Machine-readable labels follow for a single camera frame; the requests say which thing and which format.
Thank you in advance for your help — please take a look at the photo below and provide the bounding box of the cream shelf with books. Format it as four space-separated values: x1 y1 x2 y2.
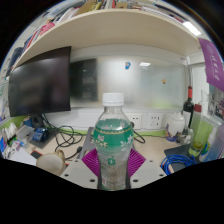
6 0 201 68

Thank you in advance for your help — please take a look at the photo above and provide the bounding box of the white ceramic jar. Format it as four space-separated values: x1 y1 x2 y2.
165 111 186 141

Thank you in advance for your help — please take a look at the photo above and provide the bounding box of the clear plastic box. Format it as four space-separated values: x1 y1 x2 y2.
16 124 36 141

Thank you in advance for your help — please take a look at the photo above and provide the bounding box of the black cable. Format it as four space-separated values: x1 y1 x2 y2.
43 114 84 158

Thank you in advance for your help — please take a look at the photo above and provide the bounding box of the printed white paper sheet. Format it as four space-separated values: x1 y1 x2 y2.
9 146 38 166

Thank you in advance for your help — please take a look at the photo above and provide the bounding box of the black computer monitor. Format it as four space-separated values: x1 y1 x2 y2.
8 45 72 118

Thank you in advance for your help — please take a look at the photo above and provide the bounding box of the purple hanging pennant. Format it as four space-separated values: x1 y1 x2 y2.
198 37 224 93

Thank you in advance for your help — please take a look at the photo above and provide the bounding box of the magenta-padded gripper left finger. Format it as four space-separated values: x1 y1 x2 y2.
61 148 101 190

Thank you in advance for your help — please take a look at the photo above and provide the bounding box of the ceiling light panel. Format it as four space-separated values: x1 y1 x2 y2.
182 20 202 37

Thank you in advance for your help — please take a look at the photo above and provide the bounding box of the small blue box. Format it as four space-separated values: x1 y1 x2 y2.
31 127 48 143

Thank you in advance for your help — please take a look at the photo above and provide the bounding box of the grey metal laptop stand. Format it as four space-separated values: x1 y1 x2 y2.
78 126 96 160

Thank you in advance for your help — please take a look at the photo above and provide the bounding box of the white patterned paper cup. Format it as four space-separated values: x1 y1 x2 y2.
35 150 66 177

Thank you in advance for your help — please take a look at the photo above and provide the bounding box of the blue coiled cable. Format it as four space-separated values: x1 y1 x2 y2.
160 154 198 176

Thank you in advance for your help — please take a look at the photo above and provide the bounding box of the dark wine bottle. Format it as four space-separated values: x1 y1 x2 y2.
182 85 195 129

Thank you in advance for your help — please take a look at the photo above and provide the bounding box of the green-labelled clear drink bottle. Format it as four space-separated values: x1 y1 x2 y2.
92 92 135 191

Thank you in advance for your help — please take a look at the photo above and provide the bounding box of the white wall socket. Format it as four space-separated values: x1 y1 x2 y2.
145 112 164 130
128 113 143 130

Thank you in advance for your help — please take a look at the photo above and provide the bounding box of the green clear tumbler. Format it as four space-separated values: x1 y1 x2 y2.
188 103 214 158

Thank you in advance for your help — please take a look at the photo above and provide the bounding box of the black desk mat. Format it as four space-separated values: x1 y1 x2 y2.
163 143 201 168

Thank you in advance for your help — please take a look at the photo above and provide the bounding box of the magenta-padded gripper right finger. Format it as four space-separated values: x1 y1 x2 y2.
126 148 167 190

